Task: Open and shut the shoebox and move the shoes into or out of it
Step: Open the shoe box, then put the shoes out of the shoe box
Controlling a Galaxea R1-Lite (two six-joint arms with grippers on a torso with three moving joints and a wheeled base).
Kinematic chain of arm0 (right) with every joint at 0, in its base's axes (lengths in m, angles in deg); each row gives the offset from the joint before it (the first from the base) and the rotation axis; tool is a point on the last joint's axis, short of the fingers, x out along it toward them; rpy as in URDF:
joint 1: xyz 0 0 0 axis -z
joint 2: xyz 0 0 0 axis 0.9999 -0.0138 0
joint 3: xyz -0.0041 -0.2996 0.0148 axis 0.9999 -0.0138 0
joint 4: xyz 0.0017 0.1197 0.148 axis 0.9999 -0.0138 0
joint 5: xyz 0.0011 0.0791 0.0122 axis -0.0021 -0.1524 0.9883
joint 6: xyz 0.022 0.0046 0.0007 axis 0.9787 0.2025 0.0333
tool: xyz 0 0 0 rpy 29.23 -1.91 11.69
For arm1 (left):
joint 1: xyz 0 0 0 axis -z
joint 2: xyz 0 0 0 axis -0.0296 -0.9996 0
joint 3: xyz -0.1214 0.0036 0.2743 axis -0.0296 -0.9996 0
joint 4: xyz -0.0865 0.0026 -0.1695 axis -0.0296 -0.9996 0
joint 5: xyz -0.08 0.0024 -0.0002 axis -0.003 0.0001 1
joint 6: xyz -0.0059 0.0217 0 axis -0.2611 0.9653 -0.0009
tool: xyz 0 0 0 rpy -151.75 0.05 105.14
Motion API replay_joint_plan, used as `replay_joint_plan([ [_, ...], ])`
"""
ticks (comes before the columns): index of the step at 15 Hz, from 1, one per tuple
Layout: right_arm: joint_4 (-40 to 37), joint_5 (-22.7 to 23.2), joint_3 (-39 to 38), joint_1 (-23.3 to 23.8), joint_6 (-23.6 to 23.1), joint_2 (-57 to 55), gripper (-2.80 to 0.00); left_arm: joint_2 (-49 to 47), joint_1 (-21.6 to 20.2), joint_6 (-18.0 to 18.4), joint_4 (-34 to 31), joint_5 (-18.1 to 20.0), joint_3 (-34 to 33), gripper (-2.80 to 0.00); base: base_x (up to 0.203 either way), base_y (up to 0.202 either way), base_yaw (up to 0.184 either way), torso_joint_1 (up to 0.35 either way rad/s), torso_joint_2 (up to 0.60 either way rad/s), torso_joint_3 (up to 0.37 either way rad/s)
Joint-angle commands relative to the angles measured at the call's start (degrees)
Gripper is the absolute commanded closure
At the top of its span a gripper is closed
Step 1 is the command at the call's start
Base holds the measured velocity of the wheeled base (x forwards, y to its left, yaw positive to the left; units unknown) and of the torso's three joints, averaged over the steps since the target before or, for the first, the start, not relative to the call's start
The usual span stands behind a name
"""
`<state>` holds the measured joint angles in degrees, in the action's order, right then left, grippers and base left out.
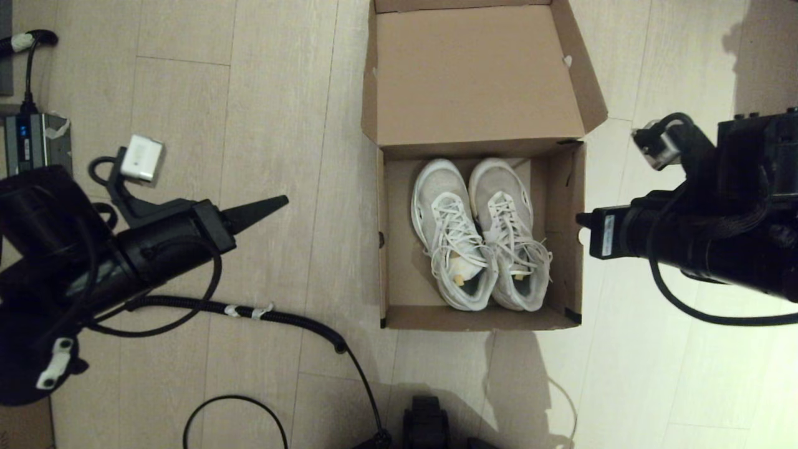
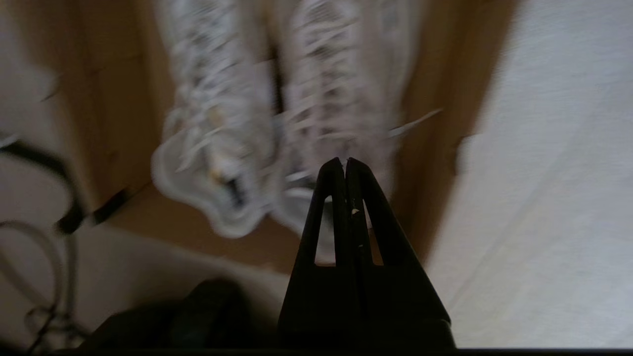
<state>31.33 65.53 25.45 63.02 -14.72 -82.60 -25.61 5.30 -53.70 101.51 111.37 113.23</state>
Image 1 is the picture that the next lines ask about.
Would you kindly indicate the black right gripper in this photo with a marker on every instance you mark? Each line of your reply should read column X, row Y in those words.
column 636, row 231

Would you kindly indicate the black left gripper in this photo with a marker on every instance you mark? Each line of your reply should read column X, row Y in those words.
column 174, row 243

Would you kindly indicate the grey power supply unit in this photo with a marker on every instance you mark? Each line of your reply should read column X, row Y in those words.
column 37, row 143

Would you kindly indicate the white mesh sneaker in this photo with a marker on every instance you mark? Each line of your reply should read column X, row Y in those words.
column 446, row 206
column 508, row 199

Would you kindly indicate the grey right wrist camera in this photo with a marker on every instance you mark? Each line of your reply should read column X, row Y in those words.
column 658, row 146

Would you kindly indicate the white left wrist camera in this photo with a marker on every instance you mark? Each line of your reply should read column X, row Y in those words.
column 142, row 159

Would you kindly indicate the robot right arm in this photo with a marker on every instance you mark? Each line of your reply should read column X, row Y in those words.
column 742, row 206

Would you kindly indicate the brown cardboard shoe box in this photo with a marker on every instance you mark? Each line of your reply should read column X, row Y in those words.
column 474, row 75

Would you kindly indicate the dark grey panel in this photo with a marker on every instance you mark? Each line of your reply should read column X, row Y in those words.
column 6, row 50

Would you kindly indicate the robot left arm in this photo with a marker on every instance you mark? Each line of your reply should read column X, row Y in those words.
column 37, row 212

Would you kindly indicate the small brown cardboard box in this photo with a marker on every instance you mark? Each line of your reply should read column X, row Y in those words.
column 25, row 430

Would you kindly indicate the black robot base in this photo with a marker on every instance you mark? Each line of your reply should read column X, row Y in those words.
column 427, row 424

